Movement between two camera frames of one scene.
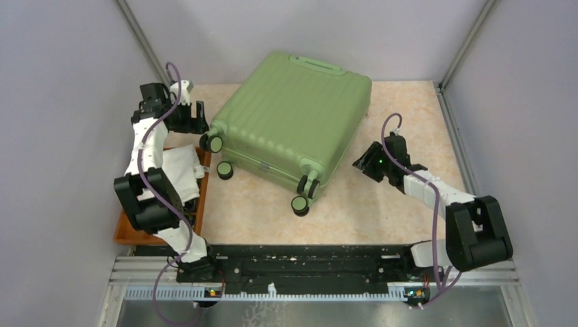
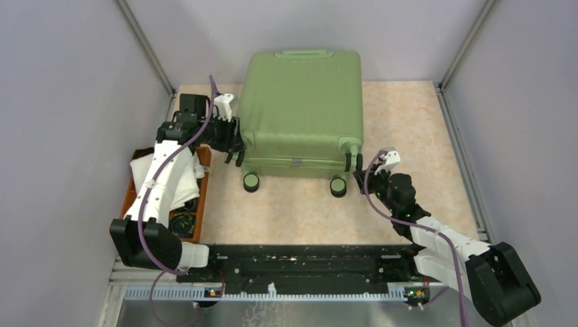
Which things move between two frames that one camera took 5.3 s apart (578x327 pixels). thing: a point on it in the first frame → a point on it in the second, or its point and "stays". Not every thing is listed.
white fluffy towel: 178,166 stays
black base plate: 310,266 stays
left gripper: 195,125 → 233,133
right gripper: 366,162 → 371,177
